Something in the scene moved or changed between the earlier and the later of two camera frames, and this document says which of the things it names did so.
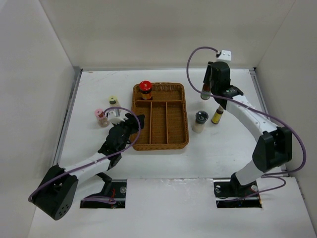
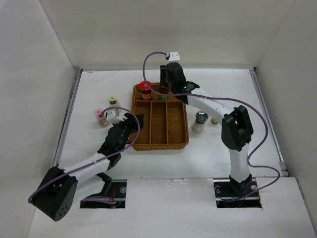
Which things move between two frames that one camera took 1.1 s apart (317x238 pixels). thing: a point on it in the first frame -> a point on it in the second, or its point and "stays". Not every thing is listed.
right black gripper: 208,72 -> 163,75
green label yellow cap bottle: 206,88 -> 163,89
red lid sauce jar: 145,88 stays
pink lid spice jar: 100,115 stays
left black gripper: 132,122 stays
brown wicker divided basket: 166,125 stays
